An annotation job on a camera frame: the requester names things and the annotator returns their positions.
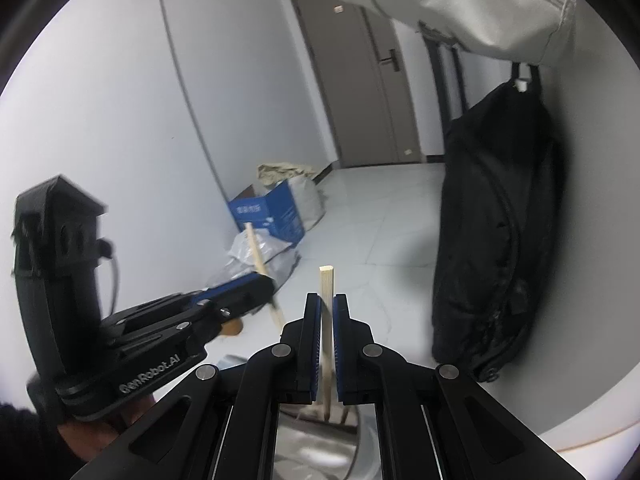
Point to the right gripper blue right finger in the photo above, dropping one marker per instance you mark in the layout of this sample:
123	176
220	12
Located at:
344	351

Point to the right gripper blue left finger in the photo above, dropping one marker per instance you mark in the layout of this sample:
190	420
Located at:
309	350

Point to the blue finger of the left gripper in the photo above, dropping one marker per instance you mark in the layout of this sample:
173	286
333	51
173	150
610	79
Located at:
237	297

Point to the wooden chopstick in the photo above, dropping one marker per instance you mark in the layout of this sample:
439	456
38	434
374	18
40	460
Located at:
326	294
275	310

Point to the person's left hand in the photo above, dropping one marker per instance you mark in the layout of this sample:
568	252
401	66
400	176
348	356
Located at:
88	439

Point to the tan suede shoe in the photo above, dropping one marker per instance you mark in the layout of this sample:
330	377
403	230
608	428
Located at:
231	328

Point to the grey plastic parcel bag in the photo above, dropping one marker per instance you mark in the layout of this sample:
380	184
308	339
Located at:
268	246

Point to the blue cardboard box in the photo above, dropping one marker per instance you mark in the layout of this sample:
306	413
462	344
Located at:
275	212

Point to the white utensil holder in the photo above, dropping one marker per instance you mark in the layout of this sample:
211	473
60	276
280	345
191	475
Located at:
343	447

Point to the beige canvas tote bag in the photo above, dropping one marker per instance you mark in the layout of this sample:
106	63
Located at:
300	180

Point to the black backpack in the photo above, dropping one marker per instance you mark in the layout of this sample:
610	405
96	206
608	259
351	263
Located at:
500	215

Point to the grey entrance door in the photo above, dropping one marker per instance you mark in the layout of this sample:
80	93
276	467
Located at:
357	61

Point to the black metal rack frame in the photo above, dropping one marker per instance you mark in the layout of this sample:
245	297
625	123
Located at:
446	65

